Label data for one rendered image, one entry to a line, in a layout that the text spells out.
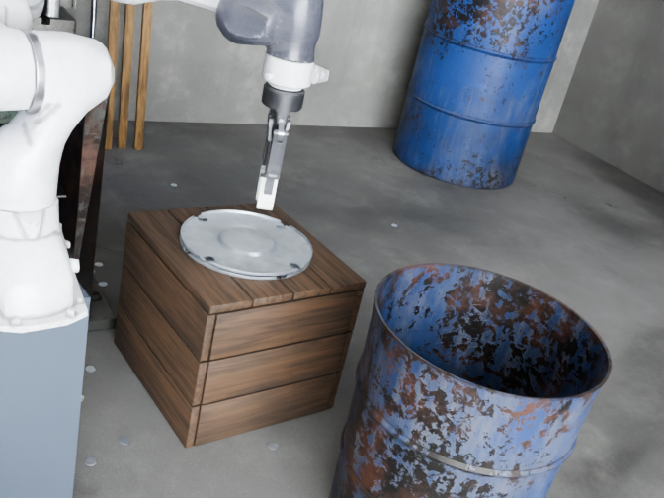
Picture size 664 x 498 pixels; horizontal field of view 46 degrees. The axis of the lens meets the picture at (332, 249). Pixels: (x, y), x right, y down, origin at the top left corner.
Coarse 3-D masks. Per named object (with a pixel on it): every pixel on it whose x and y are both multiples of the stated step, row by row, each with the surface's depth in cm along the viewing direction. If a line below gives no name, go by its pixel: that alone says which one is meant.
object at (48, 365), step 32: (0, 352) 118; (32, 352) 122; (64, 352) 125; (0, 384) 121; (32, 384) 125; (64, 384) 128; (0, 416) 124; (32, 416) 128; (64, 416) 132; (0, 448) 127; (32, 448) 131; (64, 448) 135; (0, 480) 130; (32, 480) 134; (64, 480) 139
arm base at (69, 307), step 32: (0, 224) 113; (32, 224) 113; (0, 256) 112; (32, 256) 114; (64, 256) 118; (0, 288) 112; (32, 288) 112; (64, 288) 116; (0, 320) 112; (32, 320) 113; (64, 320) 115
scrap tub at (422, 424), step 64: (384, 320) 152; (448, 320) 161; (512, 320) 158; (576, 320) 147; (384, 384) 131; (448, 384) 121; (512, 384) 161; (576, 384) 146; (384, 448) 133; (448, 448) 126; (512, 448) 124
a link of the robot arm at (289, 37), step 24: (240, 0) 131; (264, 0) 132; (288, 0) 131; (312, 0) 131; (216, 24) 135; (240, 24) 132; (264, 24) 132; (288, 24) 132; (312, 24) 133; (288, 48) 134; (312, 48) 137
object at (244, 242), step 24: (192, 216) 176; (216, 216) 180; (240, 216) 182; (264, 216) 184; (192, 240) 167; (216, 240) 169; (240, 240) 170; (264, 240) 173; (288, 240) 177; (216, 264) 159; (240, 264) 162; (264, 264) 164; (288, 264) 166
